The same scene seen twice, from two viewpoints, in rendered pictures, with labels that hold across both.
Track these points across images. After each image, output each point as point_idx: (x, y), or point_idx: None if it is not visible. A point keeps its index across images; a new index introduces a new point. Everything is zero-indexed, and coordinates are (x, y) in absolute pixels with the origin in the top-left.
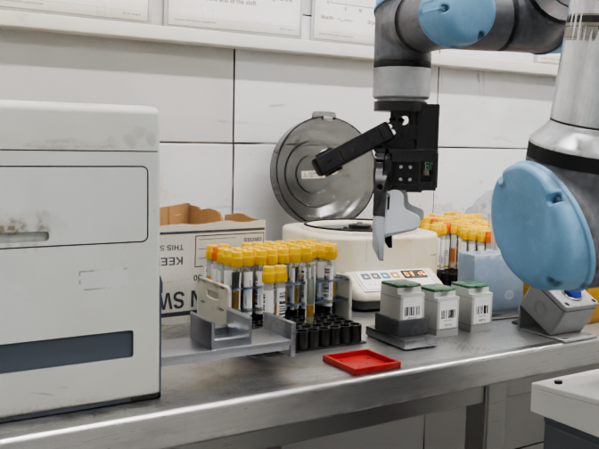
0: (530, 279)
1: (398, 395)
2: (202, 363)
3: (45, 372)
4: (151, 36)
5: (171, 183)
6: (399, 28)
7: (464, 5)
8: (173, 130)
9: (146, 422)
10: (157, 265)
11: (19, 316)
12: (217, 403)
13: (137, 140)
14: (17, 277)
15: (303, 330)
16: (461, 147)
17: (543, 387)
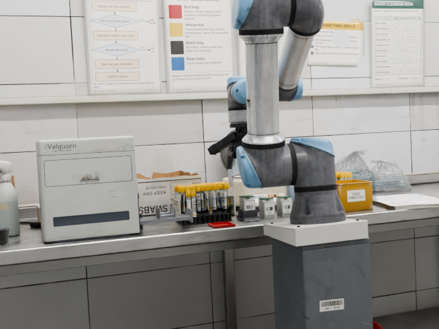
0: (244, 185)
1: (233, 236)
2: (162, 227)
3: (100, 224)
4: (161, 98)
5: (175, 162)
6: (230, 96)
7: (244, 89)
8: (174, 138)
9: (132, 240)
10: (136, 188)
11: (91, 205)
12: (157, 235)
13: (127, 147)
14: (89, 192)
15: (205, 215)
16: (329, 135)
17: (265, 224)
